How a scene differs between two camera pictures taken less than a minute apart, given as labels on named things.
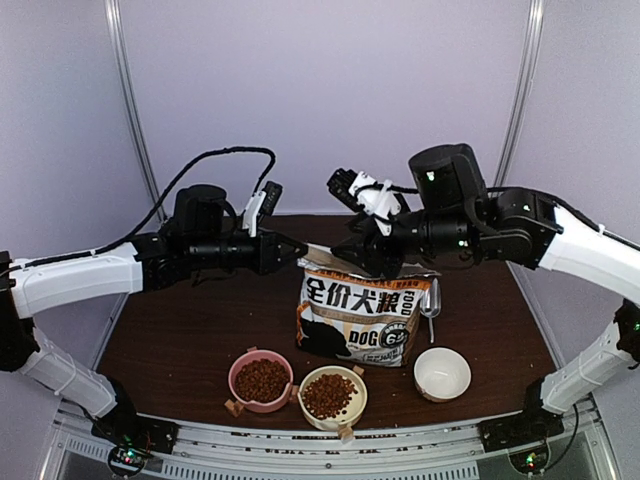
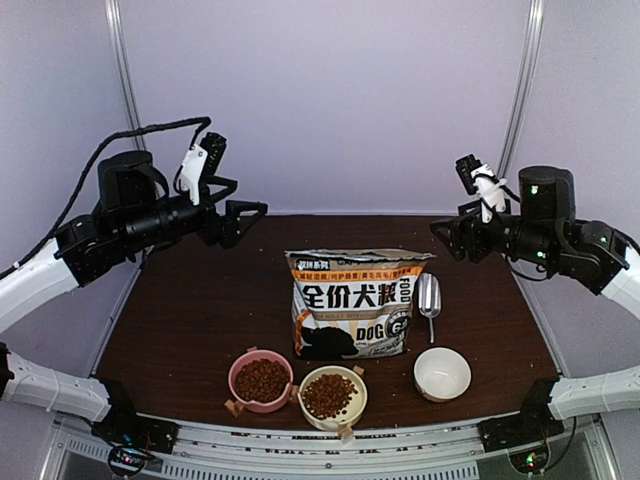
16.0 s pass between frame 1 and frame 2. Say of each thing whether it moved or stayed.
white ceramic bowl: stayed
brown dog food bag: moved
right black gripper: moved
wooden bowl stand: stayed
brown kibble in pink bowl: stayed
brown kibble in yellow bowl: stayed
